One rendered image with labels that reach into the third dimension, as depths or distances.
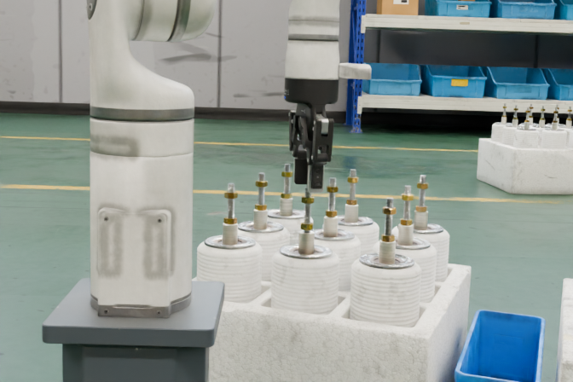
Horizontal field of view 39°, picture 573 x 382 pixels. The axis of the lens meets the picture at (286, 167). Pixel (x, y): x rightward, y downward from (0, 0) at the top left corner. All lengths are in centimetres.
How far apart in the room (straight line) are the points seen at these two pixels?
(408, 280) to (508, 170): 229
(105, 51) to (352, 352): 57
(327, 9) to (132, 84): 47
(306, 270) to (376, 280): 10
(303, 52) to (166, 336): 51
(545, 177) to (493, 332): 202
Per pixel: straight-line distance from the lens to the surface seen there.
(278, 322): 113
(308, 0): 110
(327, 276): 114
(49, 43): 647
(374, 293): 110
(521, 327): 141
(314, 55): 110
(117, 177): 71
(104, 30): 70
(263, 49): 623
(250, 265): 118
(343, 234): 128
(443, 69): 610
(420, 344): 108
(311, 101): 110
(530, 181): 337
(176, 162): 72
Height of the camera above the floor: 53
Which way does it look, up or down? 8 degrees down
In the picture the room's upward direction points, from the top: 2 degrees clockwise
